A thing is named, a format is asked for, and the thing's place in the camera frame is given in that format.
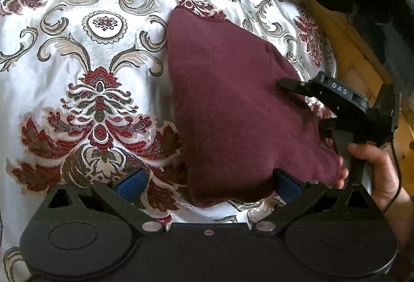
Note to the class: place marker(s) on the wooden bed frame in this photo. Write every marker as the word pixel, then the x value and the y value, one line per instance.
pixel 352 52

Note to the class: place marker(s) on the maroon knit garment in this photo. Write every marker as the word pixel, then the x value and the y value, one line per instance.
pixel 226 107

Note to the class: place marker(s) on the person's right forearm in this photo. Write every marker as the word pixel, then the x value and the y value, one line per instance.
pixel 402 223

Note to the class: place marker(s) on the person's right hand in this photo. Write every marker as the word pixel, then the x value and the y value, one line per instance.
pixel 385 178

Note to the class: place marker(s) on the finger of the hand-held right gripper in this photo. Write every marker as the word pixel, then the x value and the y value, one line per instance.
pixel 294 85

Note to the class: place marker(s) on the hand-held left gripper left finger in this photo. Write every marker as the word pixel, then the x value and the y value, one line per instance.
pixel 132 186

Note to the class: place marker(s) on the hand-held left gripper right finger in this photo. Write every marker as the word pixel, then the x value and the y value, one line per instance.
pixel 286 186

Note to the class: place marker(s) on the white floral bedspread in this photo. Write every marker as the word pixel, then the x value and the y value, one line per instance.
pixel 81 43

